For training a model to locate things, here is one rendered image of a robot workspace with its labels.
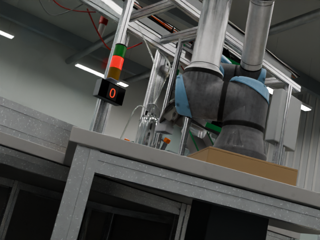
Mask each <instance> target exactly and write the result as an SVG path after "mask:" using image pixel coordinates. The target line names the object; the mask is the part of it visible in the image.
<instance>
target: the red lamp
mask: <svg viewBox="0 0 320 240"><path fill-rule="evenodd" d="M123 62H124V59H123V58H122V57H120V56H116V55H115V56H112V59H111V62H110V67H116V68H119V69H120V70H121V69H122V65H123Z"/></svg>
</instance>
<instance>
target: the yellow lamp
mask: <svg viewBox="0 0 320 240"><path fill-rule="evenodd" d="M120 72H121V70H120V69H119V68H116V67H109V70H108V74H107V77H106V78H110V77H112V78H114V79H115V80H117V81H119V77H120Z"/></svg>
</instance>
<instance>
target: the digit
mask: <svg viewBox="0 0 320 240"><path fill-rule="evenodd" d="M118 90H119V87H117V86H115V85H113V84H111V83H110V84H109V88H108V92H107V96H106V97H107V98H109V99H111V100H113V101H116V97H117V94H118Z"/></svg>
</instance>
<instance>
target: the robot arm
mask: <svg viewBox="0 0 320 240"><path fill-rule="evenodd" d="M274 1H275V0H250V5H249V11H248V17H247V24H246V30H245V37H244V43H243V49H242V56H241V62H240V65H235V64H232V63H231V62H230V61H229V60H228V59H227V58H226V57H225V56H224V55H222V52H223V46H224V41H225V36H226V30H227V25H228V20H229V15H230V8H231V2H232V0H203V3H202V7H201V13H200V19H199V24H198V29H197V34H196V39H195V43H194V48H193V53H192V58H191V63H190V65H189V66H187V67H186V68H185V69H184V72H183V75H182V74H180V75H178V76H177V79H176V84H174V86H173V88H172V90H174V91H175V98H174V99H172V100H171V101H170V102H169V103H168V104H167V106H166V107H165V109H164V111H163V113H162V115H161V117H160V121H159V123H161V122H163V121H164V119H166V120H168V121H171V120H173V121H174V123H173V126H174V125H175V124H176V125H178V126H179V127H182V125H183V118H184V116H185V117H187V118H189V119H193V118H199V119H205V120H212V121H218V122H223V124H222V129H221V132H220V134H219V136H218V138H217V139H216V141H215V143H214V145H213V147H215V148H218V149H222V150H227V151H230V152H234V153H237V154H241V155H245V156H248V157H252V158H256V159H259V160H264V161H266V160H267V157H266V153H265V146H264V140H263V135H264V129H265V123H266V117H267V110H268V106H269V95H270V93H269V90H268V88H267V87H266V86H265V85H264V83H265V78H266V70H265V69H263V68H262V64H263V58H264V53H265V49H266V43H267V38H268V33H269V28H270V21H271V17H272V11H273V6H274ZM175 111H177V112H176V115H175V117H173V118H172V115H173V113H174V112H175Z"/></svg>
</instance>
